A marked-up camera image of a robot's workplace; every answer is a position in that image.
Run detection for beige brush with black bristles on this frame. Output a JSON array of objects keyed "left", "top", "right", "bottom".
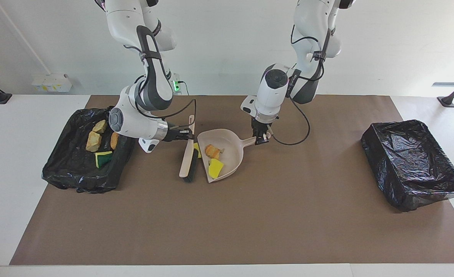
[{"left": 179, "top": 114, "right": 199, "bottom": 183}]

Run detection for beige plastic dustpan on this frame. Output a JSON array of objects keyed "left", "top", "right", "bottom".
[{"left": 197, "top": 129, "right": 272, "bottom": 184}]

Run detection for striped croissant piece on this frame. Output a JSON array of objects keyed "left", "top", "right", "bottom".
[
  {"left": 85, "top": 131, "right": 102, "bottom": 153},
  {"left": 205, "top": 144, "right": 226, "bottom": 160}
]

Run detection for yellow green sponge piece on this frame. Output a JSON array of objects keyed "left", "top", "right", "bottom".
[{"left": 95, "top": 151, "right": 113, "bottom": 169}]

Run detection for black bag lined bin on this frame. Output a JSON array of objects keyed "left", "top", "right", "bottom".
[
  {"left": 42, "top": 106, "right": 136, "bottom": 194},
  {"left": 361, "top": 120, "right": 454, "bottom": 212}
]

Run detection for brown table mat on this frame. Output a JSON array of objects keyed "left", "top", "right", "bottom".
[{"left": 10, "top": 95, "right": 454, "bottom": 265}]

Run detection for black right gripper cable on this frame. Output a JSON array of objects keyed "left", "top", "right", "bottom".
[{"left": 135, "top": 98, "right": 197, "bottom": 133}]

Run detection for white wall socket boxes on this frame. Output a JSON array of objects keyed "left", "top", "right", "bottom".
[{"left": 32, "top": 74, "right": 72, "bottom": 93}]

